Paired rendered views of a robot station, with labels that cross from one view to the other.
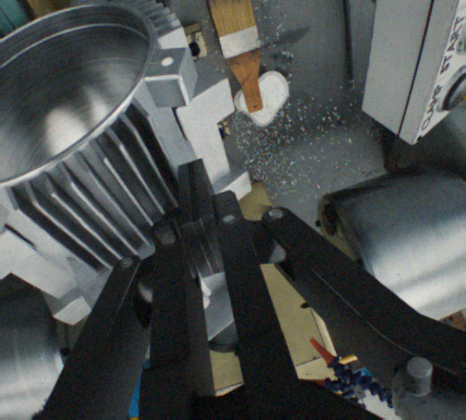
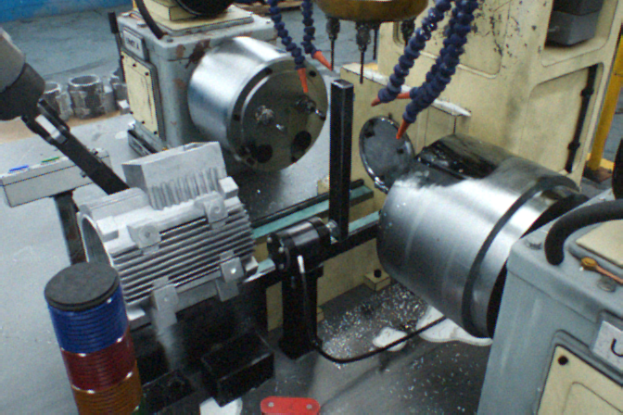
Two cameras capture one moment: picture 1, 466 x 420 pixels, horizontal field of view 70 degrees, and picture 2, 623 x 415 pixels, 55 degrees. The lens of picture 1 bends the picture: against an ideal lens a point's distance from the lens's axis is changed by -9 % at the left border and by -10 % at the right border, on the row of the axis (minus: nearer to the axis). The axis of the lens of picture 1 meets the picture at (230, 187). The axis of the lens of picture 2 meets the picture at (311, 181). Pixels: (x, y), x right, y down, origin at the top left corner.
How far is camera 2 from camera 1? 0.87 m
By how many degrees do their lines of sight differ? 45
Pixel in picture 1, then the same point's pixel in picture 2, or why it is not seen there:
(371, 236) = (222, 127)
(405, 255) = (216, 102)
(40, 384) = (406, 205)
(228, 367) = (399, 108)
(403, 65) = (74, 171)
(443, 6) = (41, 170)
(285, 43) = not seen: hidden behind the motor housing
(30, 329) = (392, 254)
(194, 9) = not seen: hidden behind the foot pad
